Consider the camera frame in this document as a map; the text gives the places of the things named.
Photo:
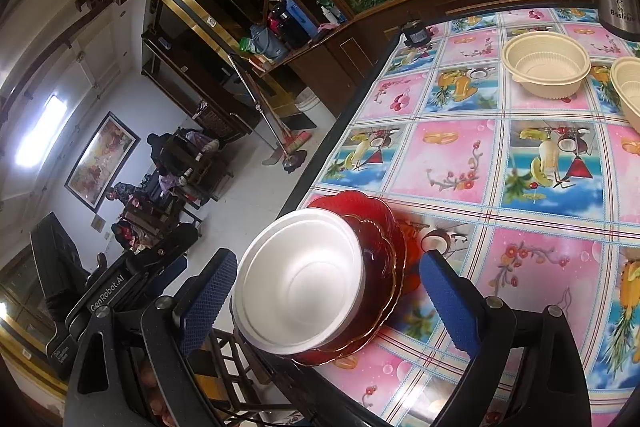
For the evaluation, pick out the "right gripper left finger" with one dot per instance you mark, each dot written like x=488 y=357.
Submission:
x=105 y=383

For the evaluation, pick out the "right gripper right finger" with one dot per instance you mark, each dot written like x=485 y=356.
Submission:
x=550 y=387

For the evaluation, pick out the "red plate with gold text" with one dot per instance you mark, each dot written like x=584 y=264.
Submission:
x=352 y=202

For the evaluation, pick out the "white foam bowl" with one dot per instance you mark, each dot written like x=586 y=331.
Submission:
x=299 y=282

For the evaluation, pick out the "red plate with sticker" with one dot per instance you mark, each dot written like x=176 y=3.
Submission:
x=379 y=260

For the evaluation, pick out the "beige plastic bowl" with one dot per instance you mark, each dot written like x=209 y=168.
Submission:
x=625 y=76
x=546 y=64

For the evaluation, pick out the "dark wooden chair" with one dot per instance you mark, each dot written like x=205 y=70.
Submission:
x=232 y=388

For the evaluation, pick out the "colourful fruit pattern tablecloth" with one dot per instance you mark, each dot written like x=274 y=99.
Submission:
x=535 y=201

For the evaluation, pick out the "seated person dark clothes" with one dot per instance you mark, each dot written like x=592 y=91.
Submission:
x=173 y=153

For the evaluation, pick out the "floor mop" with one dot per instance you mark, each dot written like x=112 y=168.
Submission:
x=290 y=161

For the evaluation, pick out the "white plastic bucket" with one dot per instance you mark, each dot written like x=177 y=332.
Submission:
x=309 y=104

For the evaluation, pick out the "grey kettle on counter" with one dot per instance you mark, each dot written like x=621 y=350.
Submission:
x=267 y=43

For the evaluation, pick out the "wooden counter cabinet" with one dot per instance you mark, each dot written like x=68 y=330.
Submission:
x=336 y=66

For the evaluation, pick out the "blue thermos bottle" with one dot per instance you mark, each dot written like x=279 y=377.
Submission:
x=300 y=16

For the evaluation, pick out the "framed wall painting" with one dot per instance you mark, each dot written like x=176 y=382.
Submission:
x=96 y=168

